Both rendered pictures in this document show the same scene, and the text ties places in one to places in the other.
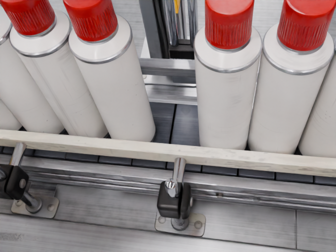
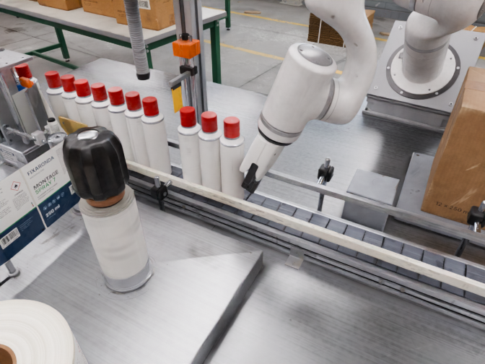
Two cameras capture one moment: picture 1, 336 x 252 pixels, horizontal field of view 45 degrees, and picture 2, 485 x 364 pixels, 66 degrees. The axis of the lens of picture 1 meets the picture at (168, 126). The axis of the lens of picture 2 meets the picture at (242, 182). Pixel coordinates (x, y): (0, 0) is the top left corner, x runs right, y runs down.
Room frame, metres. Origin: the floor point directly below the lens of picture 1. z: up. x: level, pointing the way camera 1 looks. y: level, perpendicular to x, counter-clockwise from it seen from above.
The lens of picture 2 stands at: (-0.47, -0.29, 1.44)
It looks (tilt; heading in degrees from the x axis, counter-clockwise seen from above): 38 degrees down; 10
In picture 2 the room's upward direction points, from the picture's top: straight up
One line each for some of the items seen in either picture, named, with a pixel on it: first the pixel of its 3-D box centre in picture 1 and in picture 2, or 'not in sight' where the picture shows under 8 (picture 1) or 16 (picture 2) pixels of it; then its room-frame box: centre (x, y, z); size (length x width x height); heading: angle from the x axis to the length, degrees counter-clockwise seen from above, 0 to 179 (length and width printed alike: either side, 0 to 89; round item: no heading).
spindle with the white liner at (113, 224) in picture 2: not in sight; (111, 214); (-0.07, -0.01, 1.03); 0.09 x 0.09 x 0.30
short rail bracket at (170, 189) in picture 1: (177, 205); (160, 197); (0.14, 0.01, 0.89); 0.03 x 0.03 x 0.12; 72
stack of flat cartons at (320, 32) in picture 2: not in sight; (341, 25); (4.40, -0.63, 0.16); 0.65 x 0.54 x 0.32; 70
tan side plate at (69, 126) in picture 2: not in sight; (76, 136); (0.28, 0.28, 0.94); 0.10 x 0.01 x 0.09; 72
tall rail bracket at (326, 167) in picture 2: not in sight; (320, 193); (0.19, -0.35, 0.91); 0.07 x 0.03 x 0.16; 162
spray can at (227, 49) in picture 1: (225, 87); (191, 150); (0.20, -0.06, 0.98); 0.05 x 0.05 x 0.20
